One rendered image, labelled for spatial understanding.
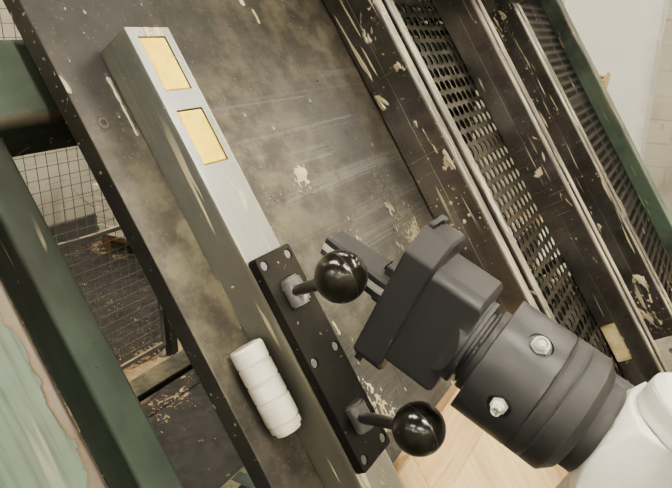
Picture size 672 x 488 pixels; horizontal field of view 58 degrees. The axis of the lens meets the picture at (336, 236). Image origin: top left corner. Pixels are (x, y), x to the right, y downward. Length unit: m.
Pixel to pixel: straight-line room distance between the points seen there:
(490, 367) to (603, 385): 0.07
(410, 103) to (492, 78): 0.43
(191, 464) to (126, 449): 2.25
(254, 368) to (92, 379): 0.12
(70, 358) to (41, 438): 0.15
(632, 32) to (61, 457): 4.33
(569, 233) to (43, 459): 1.09
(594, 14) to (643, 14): 0.29
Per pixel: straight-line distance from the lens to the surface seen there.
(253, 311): 0.53
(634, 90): 4.52
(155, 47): 0.57
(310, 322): 0.53
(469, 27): 1.30
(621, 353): 1.37
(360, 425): 0.54
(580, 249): 1.30
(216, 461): 2.77
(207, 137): 0.55
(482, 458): 0.77
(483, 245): 0.87
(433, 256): 0.40
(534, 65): 1.57
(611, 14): 4.52
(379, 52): 0.89
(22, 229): 0.53
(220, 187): 0.53
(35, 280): 0.52
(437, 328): 0.42
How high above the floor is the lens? 1.70
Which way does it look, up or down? 18 degrees down
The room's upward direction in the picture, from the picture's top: straight up
